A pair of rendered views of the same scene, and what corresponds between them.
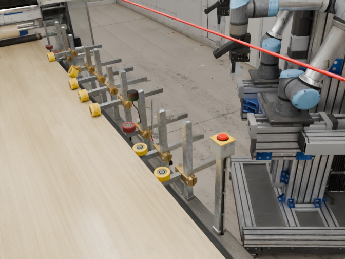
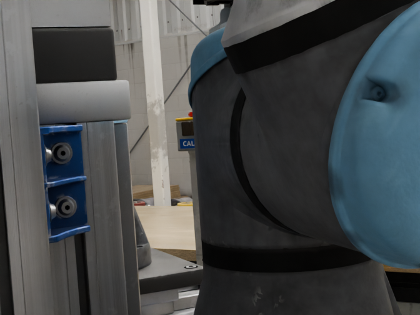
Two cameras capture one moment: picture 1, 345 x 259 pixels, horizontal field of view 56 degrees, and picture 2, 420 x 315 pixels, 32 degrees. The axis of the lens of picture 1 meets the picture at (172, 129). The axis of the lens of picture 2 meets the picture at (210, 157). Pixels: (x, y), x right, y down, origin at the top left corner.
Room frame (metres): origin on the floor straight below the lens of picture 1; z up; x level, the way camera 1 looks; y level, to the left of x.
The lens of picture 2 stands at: (2.42, -0.94, 1.22)
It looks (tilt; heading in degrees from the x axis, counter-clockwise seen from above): 3 degrees down; 151
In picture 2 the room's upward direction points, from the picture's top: 4 degrees counter-clockwise
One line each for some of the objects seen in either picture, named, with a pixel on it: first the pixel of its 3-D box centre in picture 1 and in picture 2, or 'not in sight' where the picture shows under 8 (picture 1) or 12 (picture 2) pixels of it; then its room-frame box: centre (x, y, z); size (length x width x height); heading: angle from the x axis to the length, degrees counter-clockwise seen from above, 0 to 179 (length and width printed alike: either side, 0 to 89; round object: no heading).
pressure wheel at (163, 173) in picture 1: (162, 179); not in sight; (1.23, 0.06, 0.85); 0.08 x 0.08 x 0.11
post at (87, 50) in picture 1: (91, 73); not in sight; (2.58, 0.65, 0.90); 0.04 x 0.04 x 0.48; 29
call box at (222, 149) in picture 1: (222, 146); (199, 134); (1.03, -0.19, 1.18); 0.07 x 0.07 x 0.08; 29
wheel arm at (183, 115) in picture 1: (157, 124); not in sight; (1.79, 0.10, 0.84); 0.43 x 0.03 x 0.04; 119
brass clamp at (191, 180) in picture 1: (186, 174); not in sight; (1.28, -0.05, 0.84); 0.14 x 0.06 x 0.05; 29
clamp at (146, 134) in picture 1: (142, 130); not in sight; (1.72, 0.19, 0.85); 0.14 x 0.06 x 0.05; 29
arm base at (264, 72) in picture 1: (268, 68); (294, 306); (2.02, -0.66, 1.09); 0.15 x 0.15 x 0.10
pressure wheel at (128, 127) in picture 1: (129, 132); not in sight; (1.69, 0.26, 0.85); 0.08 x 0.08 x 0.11
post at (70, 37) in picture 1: (75, 59); not in sight; (3.02, 0.89, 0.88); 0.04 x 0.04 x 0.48; 29
